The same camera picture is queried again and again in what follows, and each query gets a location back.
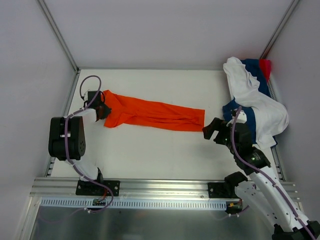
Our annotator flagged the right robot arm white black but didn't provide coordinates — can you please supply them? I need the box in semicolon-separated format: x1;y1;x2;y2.
202;117;320;240

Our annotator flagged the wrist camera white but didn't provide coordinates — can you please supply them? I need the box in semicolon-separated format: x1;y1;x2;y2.
230;111;247;124
83;91;88;100

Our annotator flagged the white slotted cable duct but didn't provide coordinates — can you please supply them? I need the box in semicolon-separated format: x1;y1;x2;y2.
40;197;227;211

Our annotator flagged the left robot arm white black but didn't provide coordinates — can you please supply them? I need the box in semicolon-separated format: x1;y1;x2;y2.
48;91;112;195

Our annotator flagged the corner aluminium post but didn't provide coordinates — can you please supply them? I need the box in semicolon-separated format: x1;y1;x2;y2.
259;0;301;59
36;0;79;73

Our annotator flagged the left corner aluminium post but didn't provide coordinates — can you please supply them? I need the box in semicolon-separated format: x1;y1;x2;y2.
36;0;79;73

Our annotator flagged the right corner aluminium post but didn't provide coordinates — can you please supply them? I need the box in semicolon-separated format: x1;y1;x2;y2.
259;0;301;59

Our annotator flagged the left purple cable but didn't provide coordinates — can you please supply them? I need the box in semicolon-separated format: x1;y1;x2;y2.
64;74;115;214

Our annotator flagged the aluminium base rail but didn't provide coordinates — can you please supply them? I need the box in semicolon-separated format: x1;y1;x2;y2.
29;176;298;202

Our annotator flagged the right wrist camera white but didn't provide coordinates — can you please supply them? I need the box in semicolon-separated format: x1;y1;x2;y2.
230;111;247;124

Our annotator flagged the white t shirt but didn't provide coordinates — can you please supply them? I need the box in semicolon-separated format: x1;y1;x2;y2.
223;57;289;149

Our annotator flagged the red pink t shirt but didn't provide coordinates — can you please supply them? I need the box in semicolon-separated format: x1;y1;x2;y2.
259;59;272;82

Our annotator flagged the orange t shirt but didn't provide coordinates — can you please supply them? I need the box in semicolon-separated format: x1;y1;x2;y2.
103;90;205;132

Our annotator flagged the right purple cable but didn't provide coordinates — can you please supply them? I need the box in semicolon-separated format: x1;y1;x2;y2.
229;106;317;240

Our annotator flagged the left table edge rail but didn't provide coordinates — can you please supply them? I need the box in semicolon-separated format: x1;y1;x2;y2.
44;71;81;177

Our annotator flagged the blue t shirt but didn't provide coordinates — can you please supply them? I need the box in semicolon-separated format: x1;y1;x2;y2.
221;58;278;147

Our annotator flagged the purple cable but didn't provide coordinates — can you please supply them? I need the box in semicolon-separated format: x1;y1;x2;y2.
64;74;115;214
229;106;317;240

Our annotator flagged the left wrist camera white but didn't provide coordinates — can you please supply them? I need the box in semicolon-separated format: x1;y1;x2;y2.
83;91;88;100

